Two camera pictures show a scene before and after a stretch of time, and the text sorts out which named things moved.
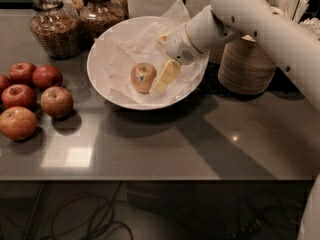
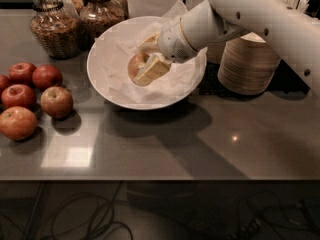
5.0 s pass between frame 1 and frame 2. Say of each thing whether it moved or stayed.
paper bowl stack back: stayed
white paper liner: stayed
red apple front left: stayed
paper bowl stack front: stayed
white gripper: moved
